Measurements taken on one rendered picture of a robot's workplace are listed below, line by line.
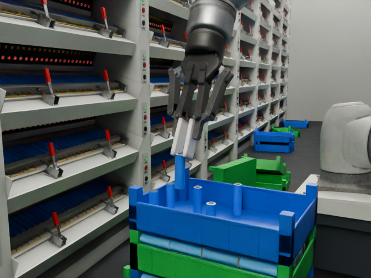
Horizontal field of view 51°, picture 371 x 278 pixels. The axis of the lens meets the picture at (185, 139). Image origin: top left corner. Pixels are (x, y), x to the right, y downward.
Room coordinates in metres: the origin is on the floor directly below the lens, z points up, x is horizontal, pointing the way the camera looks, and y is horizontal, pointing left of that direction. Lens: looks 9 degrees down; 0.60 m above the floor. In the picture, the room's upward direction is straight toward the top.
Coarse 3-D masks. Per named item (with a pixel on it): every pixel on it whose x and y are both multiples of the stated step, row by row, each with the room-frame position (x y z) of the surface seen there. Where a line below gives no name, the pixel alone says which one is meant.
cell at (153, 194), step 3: (153, 189) 0.71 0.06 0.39; (150, 192) 0.69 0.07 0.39; (153, 192) 0.69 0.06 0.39; (156, 192) 0.69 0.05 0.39; (150, 195) 0.69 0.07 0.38; (153, 195) 0.69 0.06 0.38; (156, 195) 0.69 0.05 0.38; (150, 198) 0.69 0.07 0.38; (153, 198) 0.69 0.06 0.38; (156, 198) 0.69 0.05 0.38; (150, 201) 0.69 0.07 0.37; (153, 201) 0.69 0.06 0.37; (156, 201) 0.69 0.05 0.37; (153, 204) 0.69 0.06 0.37; (156, 204) 0.69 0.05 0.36
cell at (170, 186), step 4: (168, 184) 0.74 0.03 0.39; (172, 184) 0.74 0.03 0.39; (168, 188) 0.74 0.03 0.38; (172, 188) 0.74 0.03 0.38; (168, 192) 0.74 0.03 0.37; (172, 192) 0.74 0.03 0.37; (168, 196) 0.74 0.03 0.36; (172, 196) 0.74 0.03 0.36; (168, 200) 0.74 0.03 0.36; (172, 200) 0.74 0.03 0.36; (168, 204) 0.74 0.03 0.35; (172, 204) 0.74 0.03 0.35
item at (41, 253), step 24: (72, 192) 1.23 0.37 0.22; (96, 192) 1.29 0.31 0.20; (120, 192) 1.38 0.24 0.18; (24, 216) 1.02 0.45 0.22; (48, 216) 1.06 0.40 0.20; (72, 216) 1.12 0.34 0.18; (96, 216) 1.18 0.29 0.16; (120, 216) 1.26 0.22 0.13; (24, 240) 0.94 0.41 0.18; (48, 240) 0.98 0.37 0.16; (72, 240) 1.02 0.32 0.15; (24, 264) 0.87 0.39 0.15; (48, 264) 0.93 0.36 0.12
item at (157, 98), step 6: (156, 72) 1.90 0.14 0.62; (162, 72) 1.97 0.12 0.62; (150, 84) 1.46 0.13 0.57; (198, 84) 2.03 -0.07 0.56; (150, 90) 1.46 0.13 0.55; (156, 90) 1.62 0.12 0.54; (150, 96) 1.47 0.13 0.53; (156, 96) 1.52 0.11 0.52; (162, 96) 1.57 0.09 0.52; (180, 96) 1.76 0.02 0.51; (150, 102) 1.49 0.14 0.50; (156, 102) 1.54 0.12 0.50; (162, 102) 1.60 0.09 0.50
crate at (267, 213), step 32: (160, 192) 0.77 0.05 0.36; (192, 192) 0.84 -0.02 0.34; (224, 192) 0.80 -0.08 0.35; (256, 192) 0.77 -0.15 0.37; (288, 192) 0.74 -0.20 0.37; (160, 224) 0.65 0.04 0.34; (192, 224) 0.62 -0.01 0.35; (224, 224) 0.59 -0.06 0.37; (256, 224) 0.57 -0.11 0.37; (288, 224) 0.54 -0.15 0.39; (256, 256) 0.56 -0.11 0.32; (288, 256) 0.54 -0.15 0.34
